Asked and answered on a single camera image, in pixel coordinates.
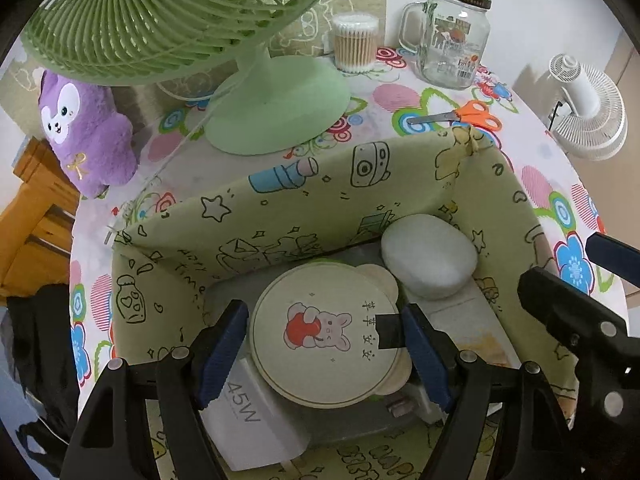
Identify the green desk fan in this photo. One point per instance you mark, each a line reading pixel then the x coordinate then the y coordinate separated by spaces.
pixel 150 20

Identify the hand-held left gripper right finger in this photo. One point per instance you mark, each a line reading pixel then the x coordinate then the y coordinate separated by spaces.
pixel 425 355

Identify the white rounded case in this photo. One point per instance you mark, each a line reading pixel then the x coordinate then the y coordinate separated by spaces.
pixel 430 255

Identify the white charger block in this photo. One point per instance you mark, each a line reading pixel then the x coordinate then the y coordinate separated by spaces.
pixel 260 425

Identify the beige door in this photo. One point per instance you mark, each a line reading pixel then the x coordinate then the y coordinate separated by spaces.
pixel 625 75

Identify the round cream bear-ear mirror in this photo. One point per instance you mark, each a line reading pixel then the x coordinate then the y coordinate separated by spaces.
pixel 325 310

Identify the floral tablecloth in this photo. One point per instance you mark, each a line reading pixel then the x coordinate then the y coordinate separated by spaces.
pixel 390 97

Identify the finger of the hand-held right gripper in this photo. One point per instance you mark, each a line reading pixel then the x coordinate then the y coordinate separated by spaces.
pixel 617 257
pixel 570 310

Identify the white standing fan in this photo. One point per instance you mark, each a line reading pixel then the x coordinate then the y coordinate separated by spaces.
pixel 585 95

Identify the wooden chair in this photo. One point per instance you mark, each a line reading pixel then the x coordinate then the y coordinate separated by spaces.
pixel 35 230

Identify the glass mug jar green lid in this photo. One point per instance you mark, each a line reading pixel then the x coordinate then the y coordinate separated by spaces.
pixel 450 45

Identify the clear cotton swab jar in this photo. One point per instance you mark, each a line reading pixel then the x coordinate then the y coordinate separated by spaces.
pixel 355 47

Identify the green cartoon print box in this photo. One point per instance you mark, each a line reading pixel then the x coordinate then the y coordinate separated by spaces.
pixel 300 195

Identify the white remote control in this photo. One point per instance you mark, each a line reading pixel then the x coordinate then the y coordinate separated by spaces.
pixel 480 330

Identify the purple plush toy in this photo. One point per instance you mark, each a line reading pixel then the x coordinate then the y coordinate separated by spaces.
pixel 95 145

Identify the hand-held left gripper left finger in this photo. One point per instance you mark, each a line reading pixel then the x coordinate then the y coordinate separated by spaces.
pixel 220 355

